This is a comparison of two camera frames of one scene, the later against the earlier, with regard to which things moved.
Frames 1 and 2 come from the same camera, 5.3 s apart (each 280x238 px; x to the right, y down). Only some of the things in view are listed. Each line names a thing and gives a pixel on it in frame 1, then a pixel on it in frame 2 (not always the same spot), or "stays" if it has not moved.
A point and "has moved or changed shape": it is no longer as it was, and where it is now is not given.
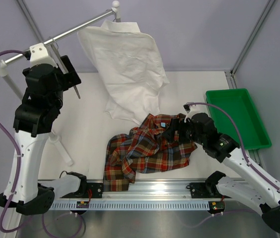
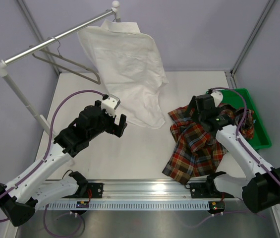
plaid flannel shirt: x=143 y=149 → x=194 y=152
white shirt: x=129 y=67 stays
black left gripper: x=68 y=79 → x=114 y=128
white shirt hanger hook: x=115 y=15 stays
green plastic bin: x=240 y=102 stays
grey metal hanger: x=76 y=91 has moved or changed shape
